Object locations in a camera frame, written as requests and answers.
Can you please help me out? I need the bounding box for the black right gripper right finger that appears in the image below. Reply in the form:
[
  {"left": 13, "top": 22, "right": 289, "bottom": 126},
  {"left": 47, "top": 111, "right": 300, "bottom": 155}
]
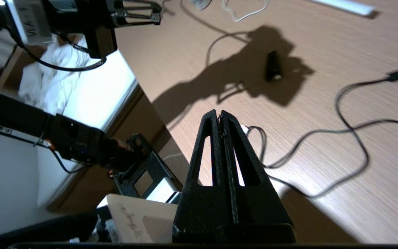
[{"left": 221, "top": 111, "right": 296, "bottom": 242}]

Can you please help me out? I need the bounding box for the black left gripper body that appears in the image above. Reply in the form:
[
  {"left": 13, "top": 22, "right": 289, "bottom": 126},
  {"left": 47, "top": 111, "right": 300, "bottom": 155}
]
[{"left": 49, "top": 0, "right": 118, "bottom": 59}]

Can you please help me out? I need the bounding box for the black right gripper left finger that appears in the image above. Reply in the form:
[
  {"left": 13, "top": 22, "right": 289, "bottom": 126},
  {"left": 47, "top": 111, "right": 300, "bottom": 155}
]
[{"left": 172, "top": 110, "right": 238, "bottom": 242}]

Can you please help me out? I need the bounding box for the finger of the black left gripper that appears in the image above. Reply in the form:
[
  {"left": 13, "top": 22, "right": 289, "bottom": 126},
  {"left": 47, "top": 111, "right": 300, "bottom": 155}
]
[{"left": 111, "top": 0, "right": 163, "bottom": 27}]

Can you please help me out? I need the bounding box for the black ethernet cable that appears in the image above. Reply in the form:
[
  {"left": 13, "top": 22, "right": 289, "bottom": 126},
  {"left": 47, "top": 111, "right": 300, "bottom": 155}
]
[{"left": 180, "top": 0, "right": 255, "bottom": 68}]

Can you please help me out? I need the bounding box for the thin white power cable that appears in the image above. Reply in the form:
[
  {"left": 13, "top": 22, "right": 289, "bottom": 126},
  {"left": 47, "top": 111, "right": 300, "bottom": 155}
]
[{"left": 221, "top": 0, "right": 270, "bottom": 23}]

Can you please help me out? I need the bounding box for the white router with antennas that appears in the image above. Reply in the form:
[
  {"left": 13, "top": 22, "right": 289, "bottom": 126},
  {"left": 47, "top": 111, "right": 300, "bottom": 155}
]
[{"left": 311, "top": 0, "right": 376, "bottom": 17}]

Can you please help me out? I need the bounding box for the white bed linen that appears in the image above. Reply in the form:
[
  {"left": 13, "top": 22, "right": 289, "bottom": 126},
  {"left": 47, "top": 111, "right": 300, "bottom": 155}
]
[{"left": 18, "top": 35, "right": 139, "bottom": 130}]

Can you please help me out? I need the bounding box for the small black clip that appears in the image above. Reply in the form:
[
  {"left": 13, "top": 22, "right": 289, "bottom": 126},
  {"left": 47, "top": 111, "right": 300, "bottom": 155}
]
[{"left": 265, "top": 50, "right": 284, "bottom": 82}]

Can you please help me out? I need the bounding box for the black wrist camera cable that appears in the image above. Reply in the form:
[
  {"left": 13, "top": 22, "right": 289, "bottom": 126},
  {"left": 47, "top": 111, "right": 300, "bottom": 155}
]
[{"left": 7, "top": 28, "right": 107, "bottom": 72}]

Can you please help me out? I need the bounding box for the black cable white tip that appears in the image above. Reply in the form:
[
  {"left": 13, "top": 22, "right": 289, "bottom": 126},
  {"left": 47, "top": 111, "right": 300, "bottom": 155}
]
[{"left": 240, "top": 119, "right": 398, "bottom": 170}]

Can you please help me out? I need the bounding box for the black USB cable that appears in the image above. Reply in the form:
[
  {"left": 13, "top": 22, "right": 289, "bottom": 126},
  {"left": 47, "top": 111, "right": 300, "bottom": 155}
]
[{"left": 266, "top": 67, "right": 398, "bottom": 199}]

